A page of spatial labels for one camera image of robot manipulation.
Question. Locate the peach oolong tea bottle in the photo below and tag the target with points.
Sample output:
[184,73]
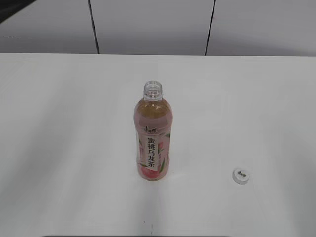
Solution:
[152,120]

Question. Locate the white bottle cap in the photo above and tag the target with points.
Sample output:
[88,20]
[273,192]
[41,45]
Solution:
[240,176]

